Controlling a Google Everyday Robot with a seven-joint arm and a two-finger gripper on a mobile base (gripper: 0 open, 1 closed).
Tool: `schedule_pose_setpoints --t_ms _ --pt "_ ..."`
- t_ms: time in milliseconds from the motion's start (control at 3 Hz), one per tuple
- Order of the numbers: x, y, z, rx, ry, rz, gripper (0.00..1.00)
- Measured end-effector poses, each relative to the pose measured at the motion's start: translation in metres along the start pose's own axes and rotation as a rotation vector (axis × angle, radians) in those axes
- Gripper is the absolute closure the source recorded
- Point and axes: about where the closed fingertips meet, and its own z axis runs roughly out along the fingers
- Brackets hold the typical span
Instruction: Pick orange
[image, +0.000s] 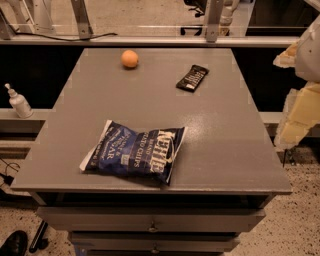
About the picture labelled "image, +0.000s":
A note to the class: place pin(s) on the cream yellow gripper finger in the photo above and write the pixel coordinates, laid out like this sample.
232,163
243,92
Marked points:
301,112

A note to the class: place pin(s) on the orange fruit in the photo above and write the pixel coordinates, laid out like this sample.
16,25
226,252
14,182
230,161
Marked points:
129,59

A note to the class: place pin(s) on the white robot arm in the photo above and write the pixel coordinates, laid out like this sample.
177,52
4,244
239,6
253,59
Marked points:
304,55

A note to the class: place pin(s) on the black candy bar wrapper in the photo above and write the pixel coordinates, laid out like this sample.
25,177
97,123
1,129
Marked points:
193,78

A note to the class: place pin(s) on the blue Kettle chips bag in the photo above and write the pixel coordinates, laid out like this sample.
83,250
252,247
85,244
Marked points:
121,151

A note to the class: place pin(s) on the grey drawer cabinet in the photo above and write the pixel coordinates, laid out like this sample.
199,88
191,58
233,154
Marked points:
225,173

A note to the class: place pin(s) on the upper drawer knob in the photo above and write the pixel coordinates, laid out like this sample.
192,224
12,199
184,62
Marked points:
152,228

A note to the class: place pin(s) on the drawer knob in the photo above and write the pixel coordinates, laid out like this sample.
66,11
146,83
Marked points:
155,250
152,228

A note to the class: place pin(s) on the lower drawer knob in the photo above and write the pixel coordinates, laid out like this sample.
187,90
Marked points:
155,250

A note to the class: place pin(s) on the black bar on floor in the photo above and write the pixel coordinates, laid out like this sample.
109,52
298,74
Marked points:
39,242

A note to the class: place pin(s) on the white pump bottle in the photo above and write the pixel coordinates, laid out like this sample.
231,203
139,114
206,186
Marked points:
19,103

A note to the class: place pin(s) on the black shoe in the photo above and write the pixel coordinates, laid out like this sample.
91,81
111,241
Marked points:
15,245

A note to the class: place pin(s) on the metal frame post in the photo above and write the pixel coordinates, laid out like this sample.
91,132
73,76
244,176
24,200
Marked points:
212,19

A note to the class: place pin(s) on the metal frame leg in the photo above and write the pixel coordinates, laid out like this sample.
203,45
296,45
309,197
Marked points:
83,24

